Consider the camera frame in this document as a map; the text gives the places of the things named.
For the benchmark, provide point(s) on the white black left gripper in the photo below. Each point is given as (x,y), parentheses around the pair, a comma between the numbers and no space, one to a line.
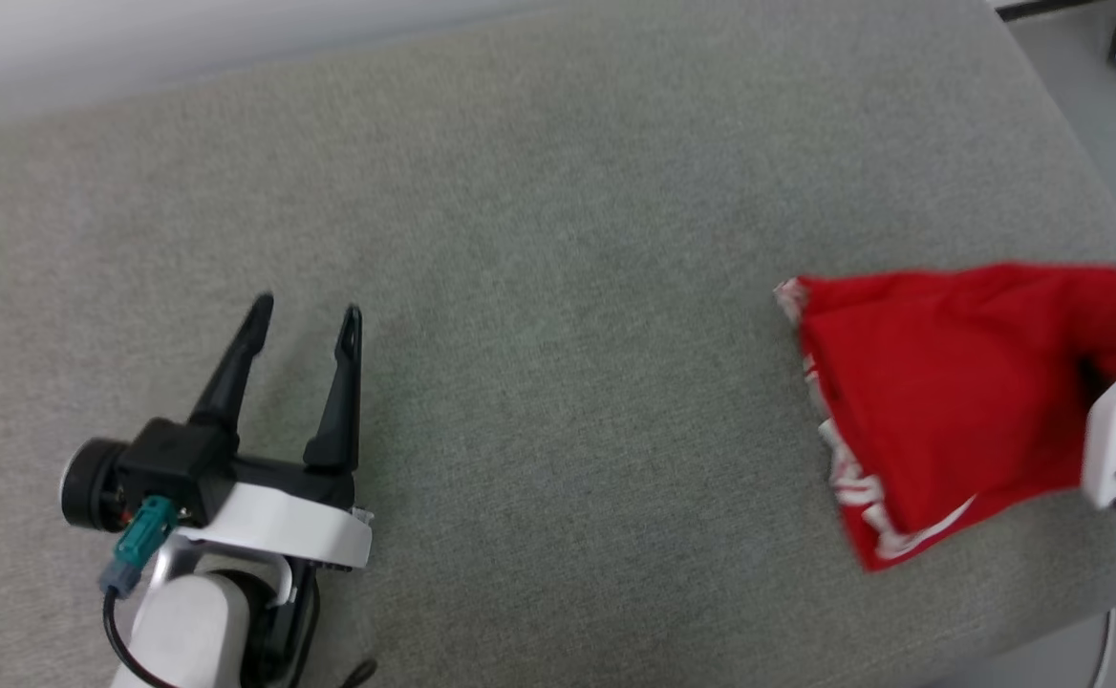
(281,521)

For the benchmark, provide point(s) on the red white-trimmed shirt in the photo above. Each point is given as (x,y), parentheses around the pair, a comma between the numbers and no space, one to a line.
(950,401)

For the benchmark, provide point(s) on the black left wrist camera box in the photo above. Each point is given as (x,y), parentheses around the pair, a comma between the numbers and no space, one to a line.
(176,463)

